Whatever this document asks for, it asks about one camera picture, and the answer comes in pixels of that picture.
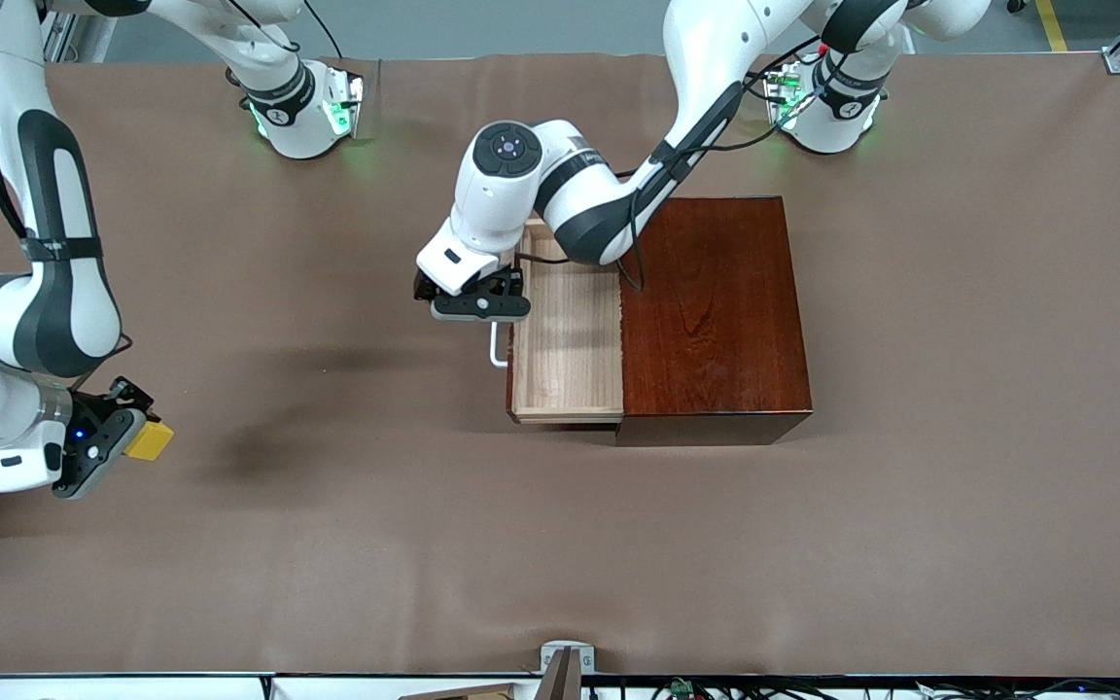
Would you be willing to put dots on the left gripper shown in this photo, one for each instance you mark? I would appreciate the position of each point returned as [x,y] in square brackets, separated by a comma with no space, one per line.
[500,285]

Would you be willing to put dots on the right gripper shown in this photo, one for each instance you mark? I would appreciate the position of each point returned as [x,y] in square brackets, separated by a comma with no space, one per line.
[122,401]

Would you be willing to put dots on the yellow block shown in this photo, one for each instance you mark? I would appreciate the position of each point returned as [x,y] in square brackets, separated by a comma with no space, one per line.
[150,439]

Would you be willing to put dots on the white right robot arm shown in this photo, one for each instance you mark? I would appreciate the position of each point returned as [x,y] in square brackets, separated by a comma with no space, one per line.
[84,321]

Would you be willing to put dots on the large table cover cloth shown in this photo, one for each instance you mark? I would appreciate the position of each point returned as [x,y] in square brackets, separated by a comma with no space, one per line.
[327,544]

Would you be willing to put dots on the dark wooden cabinet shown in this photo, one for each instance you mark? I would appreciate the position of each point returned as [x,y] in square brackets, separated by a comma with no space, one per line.
[716,340]

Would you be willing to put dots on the wooden board piece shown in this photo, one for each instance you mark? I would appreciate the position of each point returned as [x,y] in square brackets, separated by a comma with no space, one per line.
[463,693]

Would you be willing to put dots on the metal clamp bracket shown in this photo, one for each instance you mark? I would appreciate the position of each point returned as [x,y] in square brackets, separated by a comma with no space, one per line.
[570,649]

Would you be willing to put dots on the grey metal post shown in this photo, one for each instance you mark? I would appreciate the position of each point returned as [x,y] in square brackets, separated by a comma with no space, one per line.
[563,681]

